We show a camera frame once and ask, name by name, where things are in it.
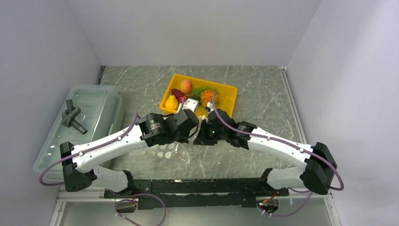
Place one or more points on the clear plastic storage bin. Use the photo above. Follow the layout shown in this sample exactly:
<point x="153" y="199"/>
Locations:
<point x="89" y="113"/>

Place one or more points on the yellow toy pear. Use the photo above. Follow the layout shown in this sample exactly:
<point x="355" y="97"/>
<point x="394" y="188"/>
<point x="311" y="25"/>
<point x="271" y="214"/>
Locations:
<point x="171" y="103"/>

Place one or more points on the yellow plastic tray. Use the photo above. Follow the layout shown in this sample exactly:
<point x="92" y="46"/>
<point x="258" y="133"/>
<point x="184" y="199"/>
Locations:
<point x="226" y="94"/>

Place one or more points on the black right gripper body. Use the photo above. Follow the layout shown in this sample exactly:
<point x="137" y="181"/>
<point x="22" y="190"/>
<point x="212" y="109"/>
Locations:
<point x="209" y="135"/>

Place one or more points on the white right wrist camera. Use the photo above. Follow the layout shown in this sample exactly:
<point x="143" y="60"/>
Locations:
<point x="209" y="107"/>

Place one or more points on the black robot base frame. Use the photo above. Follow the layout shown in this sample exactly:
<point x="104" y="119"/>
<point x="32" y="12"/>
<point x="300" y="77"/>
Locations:
<point x="173" y="193"/>

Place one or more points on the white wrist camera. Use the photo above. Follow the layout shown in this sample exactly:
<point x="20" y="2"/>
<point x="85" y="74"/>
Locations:
<point x="188" y="104"/>
<point x="209" y="107"/>

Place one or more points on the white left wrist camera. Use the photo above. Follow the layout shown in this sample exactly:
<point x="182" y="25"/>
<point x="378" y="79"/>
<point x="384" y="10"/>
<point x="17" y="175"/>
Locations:
<point x="188" y="104"/>

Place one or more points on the clear polka-dot zip bag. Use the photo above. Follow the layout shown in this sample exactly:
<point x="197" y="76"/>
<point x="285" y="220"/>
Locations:
<point x="178" y="152"/>

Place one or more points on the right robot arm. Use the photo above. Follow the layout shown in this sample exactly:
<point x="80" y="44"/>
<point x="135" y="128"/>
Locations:
<point x="313" y="165"/>

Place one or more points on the toy peach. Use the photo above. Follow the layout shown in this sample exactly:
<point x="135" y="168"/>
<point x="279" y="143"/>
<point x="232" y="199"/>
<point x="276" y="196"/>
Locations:
<point x="185" y="86"/>

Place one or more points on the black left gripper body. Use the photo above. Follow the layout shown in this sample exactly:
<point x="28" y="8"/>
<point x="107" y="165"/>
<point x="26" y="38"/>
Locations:
<point x="182" y="137"/>

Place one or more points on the dark red toy sweet potato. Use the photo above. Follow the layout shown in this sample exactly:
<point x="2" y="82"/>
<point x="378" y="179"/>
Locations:
<point x="178" y="95"/>

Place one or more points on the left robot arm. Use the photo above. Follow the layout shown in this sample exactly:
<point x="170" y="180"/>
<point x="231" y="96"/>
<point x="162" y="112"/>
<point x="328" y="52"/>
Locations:
<point x="82" y="164"/>

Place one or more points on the green toy lettuce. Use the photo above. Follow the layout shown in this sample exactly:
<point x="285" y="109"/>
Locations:
<point x="196" y="92"/>

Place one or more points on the orange toy pineapple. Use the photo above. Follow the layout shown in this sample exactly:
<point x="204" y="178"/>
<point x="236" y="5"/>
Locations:
<point x="206" y="97"/>

